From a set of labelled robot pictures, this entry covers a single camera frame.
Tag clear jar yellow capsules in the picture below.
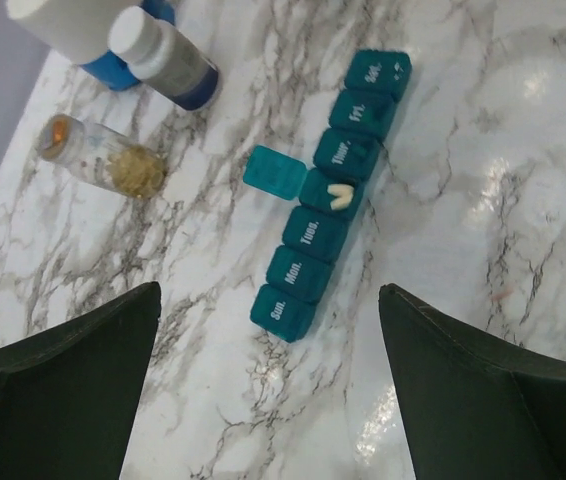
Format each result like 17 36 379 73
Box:
35 114 167 199

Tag white pill bottle blue label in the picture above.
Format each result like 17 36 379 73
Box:
108 6 220 111

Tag teal weekly pill organizer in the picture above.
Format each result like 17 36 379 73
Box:
243 49 412 343

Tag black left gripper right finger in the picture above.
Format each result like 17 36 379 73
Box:
379 284 566 479

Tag blue tape roll base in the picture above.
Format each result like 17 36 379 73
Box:
73 0 175 92

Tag white paper roll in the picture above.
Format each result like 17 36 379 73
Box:
6 0 141 65

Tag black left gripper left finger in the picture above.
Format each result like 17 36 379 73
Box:
0 282 161 479

